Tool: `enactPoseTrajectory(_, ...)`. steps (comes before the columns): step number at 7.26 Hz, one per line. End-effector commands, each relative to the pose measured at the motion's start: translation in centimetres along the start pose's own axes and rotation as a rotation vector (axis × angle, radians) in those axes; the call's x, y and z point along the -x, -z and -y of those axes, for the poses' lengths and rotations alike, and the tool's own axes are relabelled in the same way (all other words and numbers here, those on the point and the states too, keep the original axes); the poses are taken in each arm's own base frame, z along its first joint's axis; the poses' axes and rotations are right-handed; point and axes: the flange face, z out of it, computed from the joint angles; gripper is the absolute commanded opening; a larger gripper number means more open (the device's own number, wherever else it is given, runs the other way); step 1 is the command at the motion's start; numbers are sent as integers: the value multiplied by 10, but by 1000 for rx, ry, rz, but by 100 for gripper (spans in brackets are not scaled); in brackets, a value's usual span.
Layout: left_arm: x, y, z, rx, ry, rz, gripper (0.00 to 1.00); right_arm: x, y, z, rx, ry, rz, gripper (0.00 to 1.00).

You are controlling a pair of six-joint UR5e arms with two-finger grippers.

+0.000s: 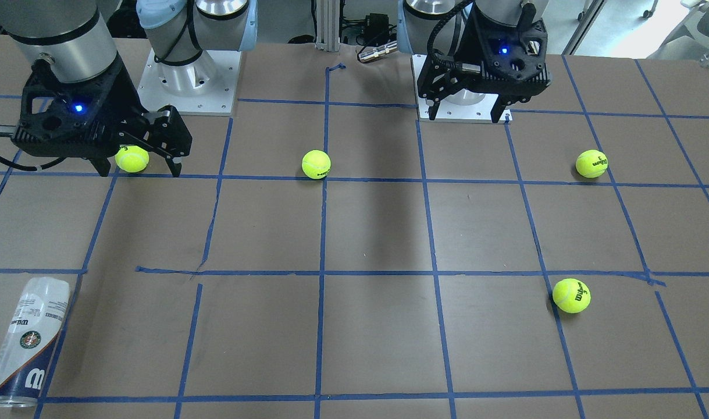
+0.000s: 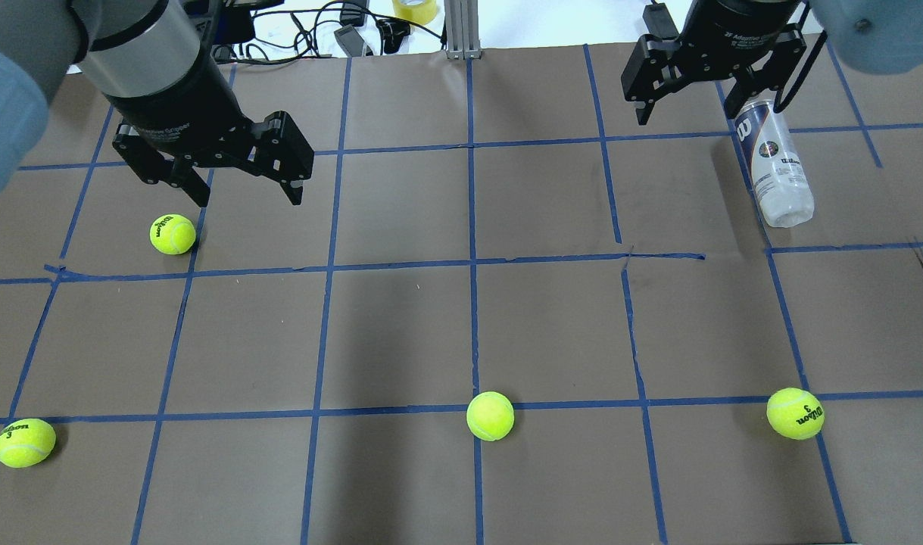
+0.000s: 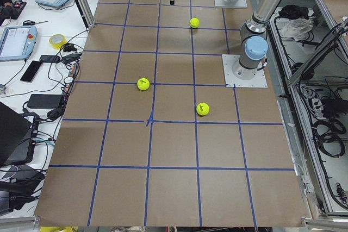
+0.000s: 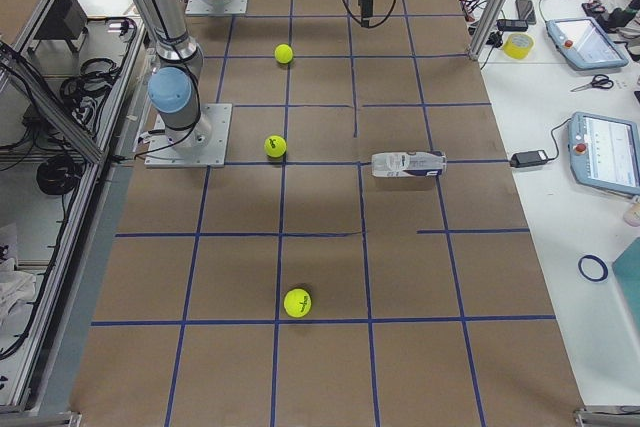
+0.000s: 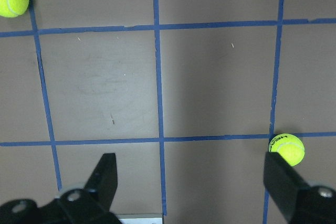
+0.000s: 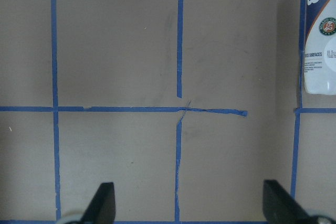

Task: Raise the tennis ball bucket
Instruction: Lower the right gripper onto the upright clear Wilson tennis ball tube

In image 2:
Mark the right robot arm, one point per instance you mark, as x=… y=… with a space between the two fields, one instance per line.
x=869 y=36

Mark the aluminium frame post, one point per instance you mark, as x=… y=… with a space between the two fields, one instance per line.
x=461 y=30

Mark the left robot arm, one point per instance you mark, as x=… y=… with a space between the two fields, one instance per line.
x=154 y=61

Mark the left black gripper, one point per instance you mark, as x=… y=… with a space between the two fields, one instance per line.
x=175 y=104

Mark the black power adapter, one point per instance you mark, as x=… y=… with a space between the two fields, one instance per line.
x=351 y=42

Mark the tennis ball lower left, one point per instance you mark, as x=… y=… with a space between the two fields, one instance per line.
x=26 y=442

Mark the clear tennis ball can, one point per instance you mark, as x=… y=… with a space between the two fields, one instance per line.
x=778 y=179

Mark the yellow tape roll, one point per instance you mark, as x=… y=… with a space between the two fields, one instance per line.
x=420 y=12

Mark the tennis ball centre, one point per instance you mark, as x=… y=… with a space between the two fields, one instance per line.
x=490 y=416

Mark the tennis ball lower right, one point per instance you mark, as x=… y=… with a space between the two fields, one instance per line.
x=795 y=413

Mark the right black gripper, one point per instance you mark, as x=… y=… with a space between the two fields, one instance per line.
x=741 y=30

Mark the tennis ball upper left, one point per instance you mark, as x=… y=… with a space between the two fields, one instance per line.
x=172 y=234

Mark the tennis ball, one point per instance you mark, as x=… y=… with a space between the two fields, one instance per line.
x=172 y=234
x=490 y=416
x=795 y=413
x=26 y=442

